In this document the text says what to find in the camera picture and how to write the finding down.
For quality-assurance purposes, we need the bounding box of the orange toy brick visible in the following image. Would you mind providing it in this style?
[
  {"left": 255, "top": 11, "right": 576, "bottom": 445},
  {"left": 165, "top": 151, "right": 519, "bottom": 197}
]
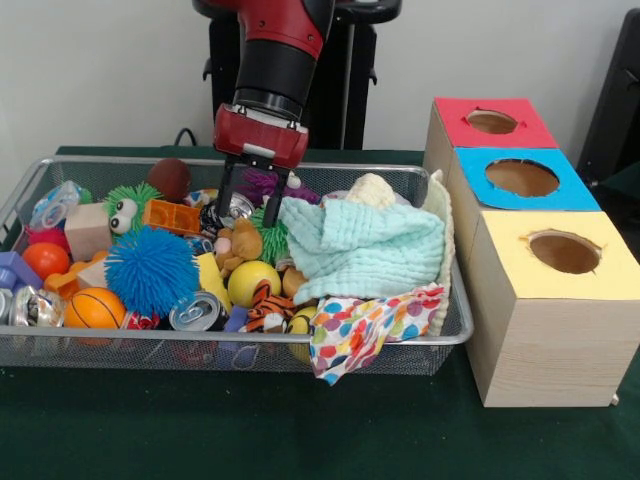
[{"left": 142, "top": 198, "right": 202, "bottom": 236}]

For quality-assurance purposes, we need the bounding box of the green spiky googly-eyed toy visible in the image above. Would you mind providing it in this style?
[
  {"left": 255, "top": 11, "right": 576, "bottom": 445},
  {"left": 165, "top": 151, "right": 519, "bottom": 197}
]
[{"left": 102, "top": 182, "right": 164, "bottom": 236}]

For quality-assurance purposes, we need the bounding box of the orange toy basketball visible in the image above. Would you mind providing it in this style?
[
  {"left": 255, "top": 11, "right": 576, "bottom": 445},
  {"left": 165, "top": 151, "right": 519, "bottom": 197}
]
[{"left": 63, "top": 287, "right": 127, "bottom": 330}]

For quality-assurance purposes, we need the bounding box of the black upright panel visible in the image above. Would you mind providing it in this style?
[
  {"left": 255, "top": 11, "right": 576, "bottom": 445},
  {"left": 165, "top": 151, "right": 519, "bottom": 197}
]
[{"left": 577, "top": 7, "right": 640, "bottom": 187}]

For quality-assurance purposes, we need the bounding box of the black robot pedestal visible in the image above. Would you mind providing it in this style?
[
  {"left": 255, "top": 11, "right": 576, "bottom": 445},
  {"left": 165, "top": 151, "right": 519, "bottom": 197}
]
[{"left": 192, "top": 0, "right": 404, "bottom": 150}]

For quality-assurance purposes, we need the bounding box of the silver wire mesh bin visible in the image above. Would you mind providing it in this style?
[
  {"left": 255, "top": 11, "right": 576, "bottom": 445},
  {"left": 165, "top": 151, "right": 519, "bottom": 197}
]
[{"left": 0, "top": 155, "right": 475, "bottom": 377}]

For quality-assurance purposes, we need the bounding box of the wooden box with three holes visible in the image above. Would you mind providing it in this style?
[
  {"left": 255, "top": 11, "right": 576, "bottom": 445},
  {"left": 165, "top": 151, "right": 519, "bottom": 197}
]
[{"left": 422, "top": 96, "right": 640, "bottom": 409}]

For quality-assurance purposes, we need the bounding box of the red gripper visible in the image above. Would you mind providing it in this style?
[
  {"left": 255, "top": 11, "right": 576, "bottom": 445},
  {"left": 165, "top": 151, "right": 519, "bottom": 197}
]
[{"left": 213, "top": 103, "right": 310, "bottom": 229}]

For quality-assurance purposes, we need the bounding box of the black soda can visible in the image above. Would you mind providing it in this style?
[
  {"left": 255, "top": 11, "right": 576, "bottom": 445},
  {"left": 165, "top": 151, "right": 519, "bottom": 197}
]
[{"left": 199, "top": 192, "right": 259, "bottom": 236}]

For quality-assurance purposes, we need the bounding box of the yellow tennis ball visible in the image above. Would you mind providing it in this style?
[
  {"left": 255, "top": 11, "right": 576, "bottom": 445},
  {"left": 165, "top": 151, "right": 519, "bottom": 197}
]
[{"left": 227, "top": 260, "right": 283, "bottom": 309}]

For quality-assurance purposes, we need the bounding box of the white polka dot cloth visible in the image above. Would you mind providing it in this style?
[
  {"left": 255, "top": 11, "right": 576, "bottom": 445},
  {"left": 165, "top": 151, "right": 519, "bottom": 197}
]
[{"left": 309, "top": 283, "right": 449, "bottom": 387}]

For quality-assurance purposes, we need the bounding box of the brown plush monkey toy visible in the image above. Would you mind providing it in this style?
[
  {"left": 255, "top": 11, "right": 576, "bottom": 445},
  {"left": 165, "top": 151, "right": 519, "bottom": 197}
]
[{"left": 214, "top": 218, "right": 265, "bottom": 279}]

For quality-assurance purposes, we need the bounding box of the blue spiky rubber ball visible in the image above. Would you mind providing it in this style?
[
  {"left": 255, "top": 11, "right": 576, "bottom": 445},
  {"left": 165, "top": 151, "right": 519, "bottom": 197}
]
[{"left": 103, "top": 225, "right": 200, "bottom": 319}]

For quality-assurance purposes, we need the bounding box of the tiger plush toy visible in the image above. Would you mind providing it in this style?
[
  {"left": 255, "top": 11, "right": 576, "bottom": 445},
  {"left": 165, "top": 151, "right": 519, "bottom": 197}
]
[{"left": 238, "top": 279, "right": 297, "bottom": 335}]

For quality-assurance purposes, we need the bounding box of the mint green muslin cloth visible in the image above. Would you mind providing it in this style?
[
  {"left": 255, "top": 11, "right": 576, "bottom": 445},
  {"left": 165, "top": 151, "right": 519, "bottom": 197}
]
[{"left": 277, "top": 197, "right": 447, "bottom": 306}]

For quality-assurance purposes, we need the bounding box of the dark green tablecloth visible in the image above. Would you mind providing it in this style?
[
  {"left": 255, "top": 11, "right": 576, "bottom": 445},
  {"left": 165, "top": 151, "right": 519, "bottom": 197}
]
[
  {"left": 597, "top": 160, "right": 640, "bottom": 204},
  {"left": 0, "top": 144, "right": 640, "bottom": 480}
]

